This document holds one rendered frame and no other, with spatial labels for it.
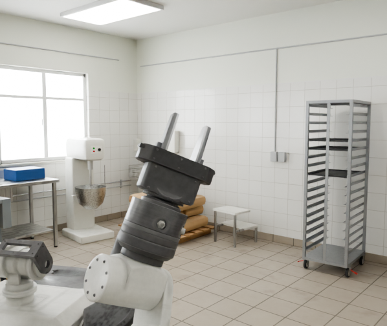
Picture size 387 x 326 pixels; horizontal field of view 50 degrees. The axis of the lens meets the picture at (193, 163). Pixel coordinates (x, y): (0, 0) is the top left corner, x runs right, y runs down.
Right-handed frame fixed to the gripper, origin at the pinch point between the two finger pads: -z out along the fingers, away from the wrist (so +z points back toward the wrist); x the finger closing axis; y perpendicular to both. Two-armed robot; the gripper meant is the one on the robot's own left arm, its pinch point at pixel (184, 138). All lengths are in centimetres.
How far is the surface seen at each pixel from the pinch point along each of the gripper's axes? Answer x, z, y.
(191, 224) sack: -163, 13, 486
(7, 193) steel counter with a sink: 70, 51, 476
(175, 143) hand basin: -120, -98, 571
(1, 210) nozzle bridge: 39, 39, 182
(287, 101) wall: -205, -175, 412
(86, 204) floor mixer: -23, 34, 515
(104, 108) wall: -2, -114, 616
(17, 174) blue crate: 69, 26, 487
